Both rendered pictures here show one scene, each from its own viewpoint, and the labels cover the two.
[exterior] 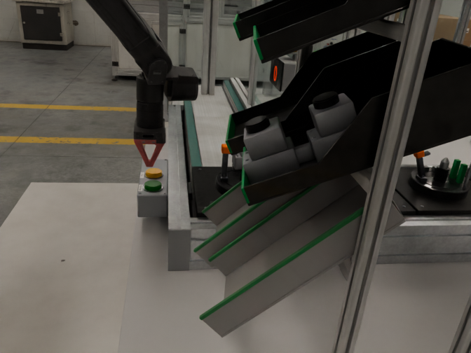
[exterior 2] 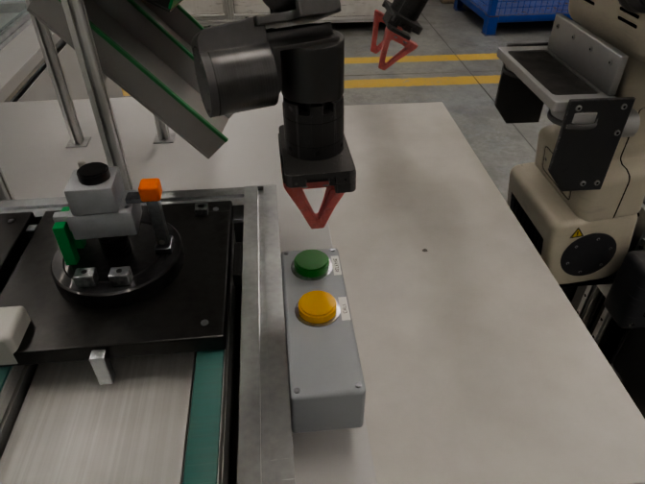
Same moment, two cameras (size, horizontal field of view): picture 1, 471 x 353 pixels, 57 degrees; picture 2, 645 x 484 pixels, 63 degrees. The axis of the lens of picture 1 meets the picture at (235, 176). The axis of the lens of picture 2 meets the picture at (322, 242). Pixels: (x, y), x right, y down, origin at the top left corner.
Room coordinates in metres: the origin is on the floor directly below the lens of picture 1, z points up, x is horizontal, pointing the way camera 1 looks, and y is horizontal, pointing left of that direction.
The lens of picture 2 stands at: (1.35, 0.23, 1.36)
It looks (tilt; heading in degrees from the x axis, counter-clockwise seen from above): 38 degrees down; 184
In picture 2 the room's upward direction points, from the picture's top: straight up
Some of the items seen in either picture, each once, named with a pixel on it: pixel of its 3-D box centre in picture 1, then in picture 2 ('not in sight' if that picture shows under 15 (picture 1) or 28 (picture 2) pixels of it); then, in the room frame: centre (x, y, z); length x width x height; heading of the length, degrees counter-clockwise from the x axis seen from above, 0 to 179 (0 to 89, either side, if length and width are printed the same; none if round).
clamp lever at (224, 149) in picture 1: (228, 160); (149, 213); (0.91, 0.02, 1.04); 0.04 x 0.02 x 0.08; 100
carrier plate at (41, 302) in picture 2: (244, 190); (124, 270); (0.92, -0.02, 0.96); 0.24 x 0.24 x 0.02; 10
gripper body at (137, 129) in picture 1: (149, 116); (314, 129); (0.89, 0.19, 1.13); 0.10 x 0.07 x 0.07; 11
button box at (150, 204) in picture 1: (153, 185); (317, 328); (0.97, 0.20, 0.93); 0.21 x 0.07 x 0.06; 10
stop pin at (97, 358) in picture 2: not in sight; (103, 367); (1.04, 0.00, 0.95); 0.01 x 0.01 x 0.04; 10
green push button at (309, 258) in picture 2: (153, 187); (311, 265); (0.90, 0.19, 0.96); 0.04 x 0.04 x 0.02
